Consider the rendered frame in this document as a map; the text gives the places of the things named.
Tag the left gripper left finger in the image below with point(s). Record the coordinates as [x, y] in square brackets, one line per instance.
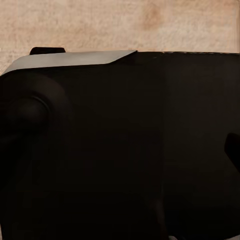
[12, 149]

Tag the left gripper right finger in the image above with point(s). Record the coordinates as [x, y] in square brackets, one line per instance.
[232, 149]

